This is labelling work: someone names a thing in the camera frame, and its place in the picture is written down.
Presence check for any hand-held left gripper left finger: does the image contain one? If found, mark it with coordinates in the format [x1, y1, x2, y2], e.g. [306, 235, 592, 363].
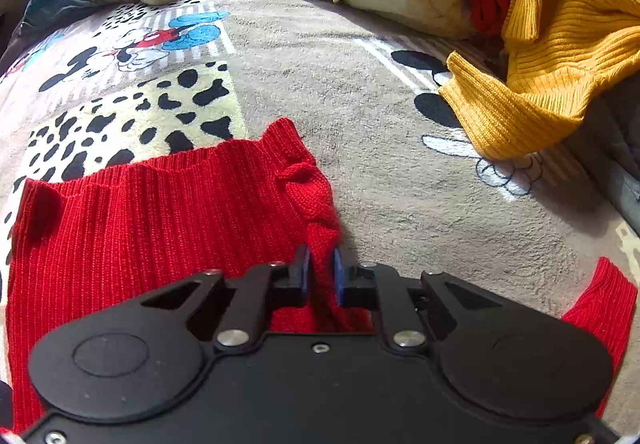
[141, 244, 315, 355]

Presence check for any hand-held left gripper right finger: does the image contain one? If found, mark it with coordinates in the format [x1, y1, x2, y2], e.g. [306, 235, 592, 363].
[331, 246, 503, 355]

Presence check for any red knit sweater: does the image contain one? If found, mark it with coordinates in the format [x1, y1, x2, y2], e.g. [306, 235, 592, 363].
[5, 118, 638, 435]

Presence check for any cartoon mouse printed blanket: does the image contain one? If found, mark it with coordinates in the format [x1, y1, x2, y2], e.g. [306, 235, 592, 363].
[0, 0, 640, 435]

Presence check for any grey garment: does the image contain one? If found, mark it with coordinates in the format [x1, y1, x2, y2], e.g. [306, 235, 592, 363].
[565, 74, 640, 237]

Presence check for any yellow knit sweater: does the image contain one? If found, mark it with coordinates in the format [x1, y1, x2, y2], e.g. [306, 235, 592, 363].
[437, 0, 640, 161]

